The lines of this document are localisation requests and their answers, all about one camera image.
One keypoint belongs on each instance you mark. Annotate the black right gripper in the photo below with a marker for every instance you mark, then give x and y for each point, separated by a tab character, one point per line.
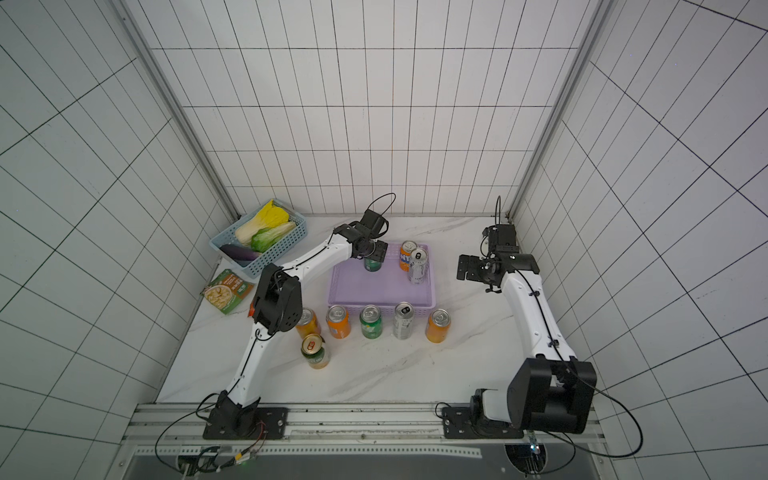
471	267

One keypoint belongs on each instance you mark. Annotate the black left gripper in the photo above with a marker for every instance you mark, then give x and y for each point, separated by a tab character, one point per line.
381	252

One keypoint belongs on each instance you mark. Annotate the orange fanta can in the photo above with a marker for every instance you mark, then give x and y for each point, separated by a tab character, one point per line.
338	322
405	251

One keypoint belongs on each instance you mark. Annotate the white monster can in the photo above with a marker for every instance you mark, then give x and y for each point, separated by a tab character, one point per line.
418	265
403	320

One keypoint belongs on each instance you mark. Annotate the orange Schweppes can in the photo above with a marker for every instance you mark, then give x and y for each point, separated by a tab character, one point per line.
438	325

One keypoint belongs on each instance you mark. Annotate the green Sprite can small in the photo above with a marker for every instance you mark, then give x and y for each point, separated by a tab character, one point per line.
371	322

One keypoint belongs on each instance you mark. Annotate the orange Fanta can front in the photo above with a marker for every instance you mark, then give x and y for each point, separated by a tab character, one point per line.
338	322

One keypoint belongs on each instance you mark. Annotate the white Monster can front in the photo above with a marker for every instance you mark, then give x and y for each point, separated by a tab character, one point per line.
403	320

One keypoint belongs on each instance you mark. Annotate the gold top green can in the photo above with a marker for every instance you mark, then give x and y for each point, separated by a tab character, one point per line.
315	352

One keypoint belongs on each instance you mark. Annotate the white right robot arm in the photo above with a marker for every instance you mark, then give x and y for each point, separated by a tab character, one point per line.
552	390

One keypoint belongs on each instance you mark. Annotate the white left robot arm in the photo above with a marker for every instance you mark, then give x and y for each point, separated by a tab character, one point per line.
278	302

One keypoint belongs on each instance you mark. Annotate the purple perforated plastic basket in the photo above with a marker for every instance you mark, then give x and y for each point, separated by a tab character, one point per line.
354	287

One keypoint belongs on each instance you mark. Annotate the blue perforated plastic basket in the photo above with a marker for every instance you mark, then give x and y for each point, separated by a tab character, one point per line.
252	270

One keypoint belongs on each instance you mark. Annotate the yellow toy cabbage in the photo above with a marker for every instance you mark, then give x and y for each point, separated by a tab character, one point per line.
269	216

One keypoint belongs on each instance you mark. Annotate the green toy lettuce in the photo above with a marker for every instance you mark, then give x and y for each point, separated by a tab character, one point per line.
267	237

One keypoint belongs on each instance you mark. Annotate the purple toy eggplant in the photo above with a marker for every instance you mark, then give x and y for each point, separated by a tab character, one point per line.
239	253

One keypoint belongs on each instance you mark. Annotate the green food packet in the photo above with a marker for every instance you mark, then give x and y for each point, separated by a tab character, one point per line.
226	291

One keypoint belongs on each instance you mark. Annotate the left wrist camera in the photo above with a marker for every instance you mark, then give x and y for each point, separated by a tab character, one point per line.
373	225

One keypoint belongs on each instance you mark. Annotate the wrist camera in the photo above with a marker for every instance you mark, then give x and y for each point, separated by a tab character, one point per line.
500	239
373	225

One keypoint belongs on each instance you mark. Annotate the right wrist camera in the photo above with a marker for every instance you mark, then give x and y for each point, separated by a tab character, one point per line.
500	239

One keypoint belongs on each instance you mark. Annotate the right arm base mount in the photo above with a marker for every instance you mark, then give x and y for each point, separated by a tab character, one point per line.
468	422

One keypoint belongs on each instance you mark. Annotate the aluminium rail frame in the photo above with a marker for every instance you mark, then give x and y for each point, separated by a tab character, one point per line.
175	429

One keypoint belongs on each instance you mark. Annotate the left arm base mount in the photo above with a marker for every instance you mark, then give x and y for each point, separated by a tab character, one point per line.
228	421

